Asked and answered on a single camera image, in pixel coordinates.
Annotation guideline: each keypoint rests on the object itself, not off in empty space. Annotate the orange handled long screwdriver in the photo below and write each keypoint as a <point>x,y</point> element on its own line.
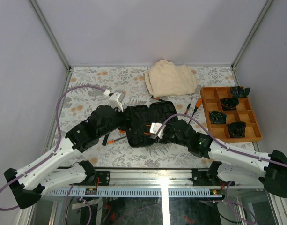
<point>197,105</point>

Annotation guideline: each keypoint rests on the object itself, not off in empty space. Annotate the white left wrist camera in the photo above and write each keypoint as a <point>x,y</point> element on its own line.
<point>115,99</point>

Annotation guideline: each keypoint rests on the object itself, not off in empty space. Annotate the dark tape roll bottom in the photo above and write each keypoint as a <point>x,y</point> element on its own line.
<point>237,129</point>

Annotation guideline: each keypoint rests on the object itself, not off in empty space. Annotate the dark tape roll top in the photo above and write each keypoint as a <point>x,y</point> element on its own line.
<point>239,92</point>

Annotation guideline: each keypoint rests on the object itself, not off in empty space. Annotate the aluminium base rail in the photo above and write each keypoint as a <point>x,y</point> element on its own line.
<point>146,183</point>

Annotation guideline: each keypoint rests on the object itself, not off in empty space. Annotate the cream cloth bag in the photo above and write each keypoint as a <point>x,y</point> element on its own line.
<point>165,78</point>

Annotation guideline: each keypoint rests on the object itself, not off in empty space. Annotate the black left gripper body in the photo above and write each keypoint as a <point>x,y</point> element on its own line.
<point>119,122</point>

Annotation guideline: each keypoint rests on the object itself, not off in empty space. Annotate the floral table mat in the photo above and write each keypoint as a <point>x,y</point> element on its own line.
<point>85,96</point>

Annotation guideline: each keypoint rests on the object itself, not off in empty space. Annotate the orange utility knife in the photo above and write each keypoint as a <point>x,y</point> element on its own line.
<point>115,140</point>

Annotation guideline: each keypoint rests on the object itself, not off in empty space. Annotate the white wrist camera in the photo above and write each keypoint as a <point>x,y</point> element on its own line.
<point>115,99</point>
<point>157,130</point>

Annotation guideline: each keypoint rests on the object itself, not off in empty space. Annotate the small black orange screwdriver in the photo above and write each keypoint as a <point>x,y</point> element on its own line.
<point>188,106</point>

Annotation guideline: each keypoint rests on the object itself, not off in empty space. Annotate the orange compartment tray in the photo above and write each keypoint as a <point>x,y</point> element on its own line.
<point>211,97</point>

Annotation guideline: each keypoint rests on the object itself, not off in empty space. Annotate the dark green tool case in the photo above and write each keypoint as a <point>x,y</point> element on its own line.
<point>136,117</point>

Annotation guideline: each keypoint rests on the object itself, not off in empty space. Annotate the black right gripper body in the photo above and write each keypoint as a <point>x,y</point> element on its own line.
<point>170,136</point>

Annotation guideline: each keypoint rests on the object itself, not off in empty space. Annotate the orange black needle-nose pliers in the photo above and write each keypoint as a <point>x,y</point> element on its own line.
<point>148,130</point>

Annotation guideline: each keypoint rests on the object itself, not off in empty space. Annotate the dark tape roll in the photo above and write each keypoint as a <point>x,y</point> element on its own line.
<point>239,92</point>
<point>237,129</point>
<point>229,103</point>
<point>217,117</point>

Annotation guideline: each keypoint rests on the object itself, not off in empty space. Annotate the steel claw hammer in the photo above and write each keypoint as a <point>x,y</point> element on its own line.
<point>105,140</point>

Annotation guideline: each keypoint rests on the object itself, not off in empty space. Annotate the small precision screwdriver by bag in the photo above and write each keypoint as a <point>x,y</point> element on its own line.
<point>158,99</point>

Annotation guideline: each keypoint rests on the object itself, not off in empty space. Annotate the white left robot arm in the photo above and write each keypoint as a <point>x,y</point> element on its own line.
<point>31,182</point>

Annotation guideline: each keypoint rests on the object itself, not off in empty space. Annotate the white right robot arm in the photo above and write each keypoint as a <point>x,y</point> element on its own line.
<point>271,168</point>

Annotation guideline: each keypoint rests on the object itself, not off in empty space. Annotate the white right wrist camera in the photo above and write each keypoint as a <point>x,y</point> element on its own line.
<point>157,130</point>

